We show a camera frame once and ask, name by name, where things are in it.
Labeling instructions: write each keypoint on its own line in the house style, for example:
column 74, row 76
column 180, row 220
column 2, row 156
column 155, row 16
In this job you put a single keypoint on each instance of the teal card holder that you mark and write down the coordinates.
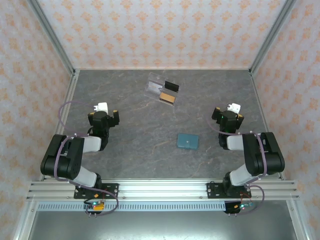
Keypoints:
column 188, row 141

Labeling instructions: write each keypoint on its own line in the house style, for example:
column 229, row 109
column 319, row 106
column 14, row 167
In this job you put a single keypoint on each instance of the clear acrylic card organizer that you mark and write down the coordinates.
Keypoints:
column 152, row 86

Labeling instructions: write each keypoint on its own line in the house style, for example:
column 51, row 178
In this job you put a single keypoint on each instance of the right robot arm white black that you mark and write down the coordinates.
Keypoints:
column 252, row 160

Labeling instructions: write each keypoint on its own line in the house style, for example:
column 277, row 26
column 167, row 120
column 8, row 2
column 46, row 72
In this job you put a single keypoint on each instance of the gold card stack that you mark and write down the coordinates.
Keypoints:
column 167, row 97

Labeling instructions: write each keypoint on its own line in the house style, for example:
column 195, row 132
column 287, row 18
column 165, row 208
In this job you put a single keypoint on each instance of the left controller board with LEDs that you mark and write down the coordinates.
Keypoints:
column 95, row 205

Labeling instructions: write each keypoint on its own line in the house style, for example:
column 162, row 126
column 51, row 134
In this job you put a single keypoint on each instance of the controller board with leds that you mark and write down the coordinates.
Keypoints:
column 243, row 206
column 95, row 205

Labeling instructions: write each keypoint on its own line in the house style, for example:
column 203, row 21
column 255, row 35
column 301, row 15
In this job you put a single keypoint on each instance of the right controller board with LEDs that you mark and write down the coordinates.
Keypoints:
column 243, row 206

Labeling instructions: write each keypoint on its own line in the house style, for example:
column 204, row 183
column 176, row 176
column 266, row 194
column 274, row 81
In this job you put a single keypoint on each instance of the grey metal shelf plate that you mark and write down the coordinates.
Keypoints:
column 162, row 225

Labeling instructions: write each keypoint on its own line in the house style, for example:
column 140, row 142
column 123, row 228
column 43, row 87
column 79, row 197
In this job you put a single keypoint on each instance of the aluminium side rail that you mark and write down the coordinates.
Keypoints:
column 71, row 100
column 262, row 105

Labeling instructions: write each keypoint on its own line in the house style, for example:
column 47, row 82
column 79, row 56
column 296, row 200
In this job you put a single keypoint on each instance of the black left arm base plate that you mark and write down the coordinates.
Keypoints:
column 111, row 191

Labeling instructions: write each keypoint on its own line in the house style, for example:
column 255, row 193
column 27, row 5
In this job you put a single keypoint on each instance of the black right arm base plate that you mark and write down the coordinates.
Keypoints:
column 215, row 191

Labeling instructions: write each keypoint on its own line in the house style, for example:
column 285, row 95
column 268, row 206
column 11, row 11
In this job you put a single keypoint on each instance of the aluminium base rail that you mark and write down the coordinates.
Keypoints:
column 162, row 190

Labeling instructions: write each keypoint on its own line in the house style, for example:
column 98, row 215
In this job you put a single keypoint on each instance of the aluminium frame post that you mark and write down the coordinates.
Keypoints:
column 271, row 37
column 53, row 37

